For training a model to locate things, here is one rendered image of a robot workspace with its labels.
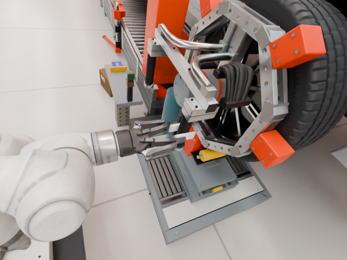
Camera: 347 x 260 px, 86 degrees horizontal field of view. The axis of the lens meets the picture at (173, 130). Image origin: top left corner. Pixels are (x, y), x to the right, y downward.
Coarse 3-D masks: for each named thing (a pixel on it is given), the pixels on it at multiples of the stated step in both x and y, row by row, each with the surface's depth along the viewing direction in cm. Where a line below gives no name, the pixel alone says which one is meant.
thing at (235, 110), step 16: (224, 32) 78; (208, 64) 96; (256, 64) 67; (256, 80) 73; (288, 80) 56; (224, 112) 88; (240, 112) 79; (256, 112) 70; (224, 128) 92; (240, 128) 80
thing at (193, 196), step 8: (168, 136) 142; (176, 152) 137; (176, 160) 130; (176, 168) 133; (184, 168) 129; (184, 176) 123; (184, 184) 124; (192, 184) 123; (224, 184) 126; (232, 184) 126; (192, 192) 119; (200, 192) 118; (208, 192) 121; (216, 192) 124; (192, 200) 117
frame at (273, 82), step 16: (224, 0) 61; (208, 16) 70; (224, 16) 64; (240, 16) 56; (256, 16) 56; (192, 32) 81; (208, 32) 79; (256, 32) 52; (272, 32) 49; (272, 80) 50; (272, 96) 51; (272, 112) 52; (208, 128) 92; (256, 128) 58; (272, 128) 59; (208, 144) 85; (224, 144) 74; (240, 144) 67
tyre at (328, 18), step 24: (240, 0) 65; (264, 0) 57; (288, 0) 52; (312, 0) 57; (288, 24) 52; (312, 24) 49; (336, 24) 54; (336, 48) 51; (312, 72) 49; (336, 72) 52; (288, 96) 56; (312, 96) 50; (336, 96) 54; (288, 120) 57; (312, 120) 54; (336, 120) 62
